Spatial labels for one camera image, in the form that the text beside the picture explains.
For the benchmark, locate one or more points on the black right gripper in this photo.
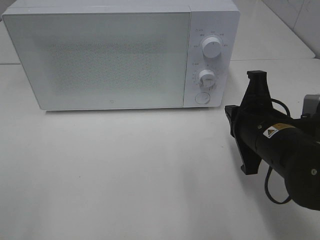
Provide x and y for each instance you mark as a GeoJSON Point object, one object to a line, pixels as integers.
{"type": "Point", "coordinates": [260, 124]}

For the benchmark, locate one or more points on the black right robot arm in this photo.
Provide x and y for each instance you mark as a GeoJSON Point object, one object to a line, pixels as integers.
{"type": "Point", "coordinates": [300, 167]}

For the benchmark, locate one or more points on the upper white power knob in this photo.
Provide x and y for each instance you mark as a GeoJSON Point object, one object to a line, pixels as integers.
{"type": "Point", "coordinates": [211, 47]}

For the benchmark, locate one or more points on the white timer knob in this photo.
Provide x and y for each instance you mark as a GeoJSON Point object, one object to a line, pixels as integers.
{"type": "Point", "coordinates": [206, 78]}

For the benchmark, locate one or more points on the white microwave door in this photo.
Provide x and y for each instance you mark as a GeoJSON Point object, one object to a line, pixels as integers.
{"type": "Point", "coordinates": [103, 61]}

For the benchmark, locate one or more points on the round white door button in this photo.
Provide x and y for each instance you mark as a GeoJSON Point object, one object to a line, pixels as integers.
{"type": "Point", "coordinates": [202, 98]}

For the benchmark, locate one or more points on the white microwave oven body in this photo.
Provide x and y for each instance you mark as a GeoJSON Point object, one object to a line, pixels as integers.
{"type": "Point", "coordinates": [207, 18]}

